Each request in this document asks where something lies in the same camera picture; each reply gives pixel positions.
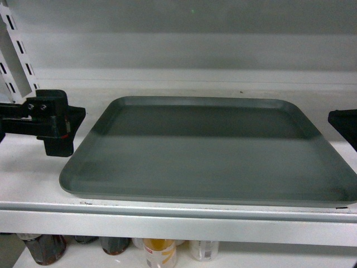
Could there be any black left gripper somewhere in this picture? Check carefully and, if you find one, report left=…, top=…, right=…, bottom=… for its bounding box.
left=1, top=89, right=86, bottom=157

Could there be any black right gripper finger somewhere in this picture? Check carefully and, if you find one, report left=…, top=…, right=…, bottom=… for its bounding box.
left=328, top=109, right=357, bottom=151

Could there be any grey plastic serving tray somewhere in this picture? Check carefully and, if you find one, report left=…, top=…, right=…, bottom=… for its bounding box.
left=59, top=97, right=356, bottom=207

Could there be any white slotted shelf upright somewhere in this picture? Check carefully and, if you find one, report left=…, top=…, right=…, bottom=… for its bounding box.
left=1, top=1, right=39, bottom=103

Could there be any white top shelf board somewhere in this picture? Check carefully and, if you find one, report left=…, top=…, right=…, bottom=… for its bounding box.
left=1, top=81, right=356, bottom=247

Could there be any dark tea bottle middle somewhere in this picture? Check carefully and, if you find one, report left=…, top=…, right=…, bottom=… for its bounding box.
left=99, top=237, right=130, bottom=255

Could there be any orange juice bottle front left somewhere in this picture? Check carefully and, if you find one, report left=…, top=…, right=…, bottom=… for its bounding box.
left=143, top=238, right=176, bottom=268

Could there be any orange juice bottle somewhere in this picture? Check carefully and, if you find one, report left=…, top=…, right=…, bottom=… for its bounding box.
left=189, top=240, right=220, bottom=261
left=143, top=238, right=176, bottom=268

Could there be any orange juice bottle front right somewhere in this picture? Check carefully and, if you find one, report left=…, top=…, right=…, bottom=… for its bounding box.
left=189, top=240, right=220, bottom=261

